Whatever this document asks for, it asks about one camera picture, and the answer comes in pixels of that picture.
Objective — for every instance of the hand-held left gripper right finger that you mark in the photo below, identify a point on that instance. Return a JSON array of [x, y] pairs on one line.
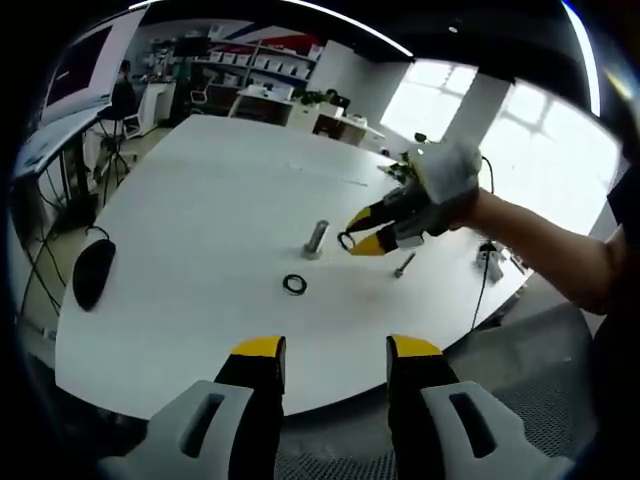
[[415, 400]]

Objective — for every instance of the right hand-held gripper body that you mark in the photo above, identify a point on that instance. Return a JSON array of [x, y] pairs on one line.
[[445, 170]]

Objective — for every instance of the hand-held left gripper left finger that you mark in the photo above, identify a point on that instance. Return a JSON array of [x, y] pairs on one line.
[[252, 400]]

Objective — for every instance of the black washer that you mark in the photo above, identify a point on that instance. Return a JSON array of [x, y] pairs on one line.
[[285, 284], [341, 241]]

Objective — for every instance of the small silver threaded stud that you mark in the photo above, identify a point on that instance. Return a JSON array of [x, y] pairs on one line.
[[405, 265]]

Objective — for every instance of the large silver threaded stud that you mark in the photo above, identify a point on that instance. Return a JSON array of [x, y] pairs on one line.
[[316, 237]]

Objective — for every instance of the potted green plant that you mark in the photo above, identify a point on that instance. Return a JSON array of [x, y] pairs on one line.
[[400, 170]]

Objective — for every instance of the white and brown desk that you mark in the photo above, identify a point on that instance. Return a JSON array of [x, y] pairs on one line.
[[350, 130]]

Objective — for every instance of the large bright window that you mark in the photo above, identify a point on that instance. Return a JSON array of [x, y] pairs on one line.
[[540, 150]]

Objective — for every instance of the small white device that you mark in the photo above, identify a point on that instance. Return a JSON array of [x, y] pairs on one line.
[[492, 270]]

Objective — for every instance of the long ceiling light strip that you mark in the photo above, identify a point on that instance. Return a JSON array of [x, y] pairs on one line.
[[405, 50]]

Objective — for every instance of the grey mesh chair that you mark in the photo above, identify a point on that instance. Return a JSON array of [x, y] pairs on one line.
[[540, 360]]

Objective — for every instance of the small background plant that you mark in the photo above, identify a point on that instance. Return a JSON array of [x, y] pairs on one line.
[[315, 97]]

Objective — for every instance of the white background desk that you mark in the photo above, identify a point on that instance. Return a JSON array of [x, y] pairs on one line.
[[265, 102]]

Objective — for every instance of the curved ceiling light strip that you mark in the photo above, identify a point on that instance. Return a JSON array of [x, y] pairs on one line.
[[592, 75]]

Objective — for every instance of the shelf with white bins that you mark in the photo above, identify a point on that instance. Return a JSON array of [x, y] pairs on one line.
[[265, 62]]

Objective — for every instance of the person's dark shirt sleeve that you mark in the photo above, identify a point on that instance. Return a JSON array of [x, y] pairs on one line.
[[622, 250]]

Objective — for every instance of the black computer mouse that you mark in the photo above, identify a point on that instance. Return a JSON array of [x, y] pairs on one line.
[[92, 275]]

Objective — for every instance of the white cabinet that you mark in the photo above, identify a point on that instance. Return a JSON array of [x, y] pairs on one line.
[[155, 107]]

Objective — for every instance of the black background monitor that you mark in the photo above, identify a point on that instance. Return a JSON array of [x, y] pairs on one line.
[[192, 46]]

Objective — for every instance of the black tripod stand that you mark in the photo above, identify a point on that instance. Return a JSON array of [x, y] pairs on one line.
[[114, 150]]

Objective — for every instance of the grey standing desk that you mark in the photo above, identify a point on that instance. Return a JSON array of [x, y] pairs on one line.
[[55, 150]]

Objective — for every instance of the open silver laptop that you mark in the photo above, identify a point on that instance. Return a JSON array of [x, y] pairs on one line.
[[85, 65]]

